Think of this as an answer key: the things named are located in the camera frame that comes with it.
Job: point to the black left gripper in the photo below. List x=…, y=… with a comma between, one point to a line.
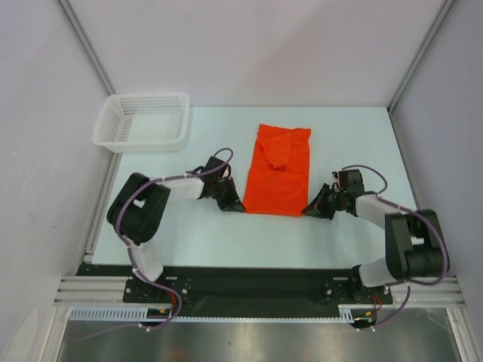
x=232, y=204

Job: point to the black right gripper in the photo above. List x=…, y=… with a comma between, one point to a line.
x=323, y=201

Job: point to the orange t shirt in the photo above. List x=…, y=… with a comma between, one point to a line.
x=278, y=179

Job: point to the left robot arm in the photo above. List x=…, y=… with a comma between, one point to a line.
x=137, y=211

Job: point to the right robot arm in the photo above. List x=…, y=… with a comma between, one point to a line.
x=414, y=247

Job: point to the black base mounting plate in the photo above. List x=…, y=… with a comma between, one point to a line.
x=216, y=292

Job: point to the white plastic mesh basket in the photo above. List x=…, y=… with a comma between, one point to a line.
x=143, y=122

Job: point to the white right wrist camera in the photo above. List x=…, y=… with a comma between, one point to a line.
x=335, y=178

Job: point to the slotted grey cable duct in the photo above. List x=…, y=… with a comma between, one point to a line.
x=158, y=315

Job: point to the aluminium extrusion rail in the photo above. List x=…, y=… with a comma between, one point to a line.
x=108, y=291

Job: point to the right aluminium corner post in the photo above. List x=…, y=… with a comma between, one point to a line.
x=422, y=52

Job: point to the aluminium corner post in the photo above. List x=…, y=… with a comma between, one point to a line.
x=422, y=52
x=81, y=37

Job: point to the left aluminium corner post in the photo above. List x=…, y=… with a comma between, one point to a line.
x=81, y=37

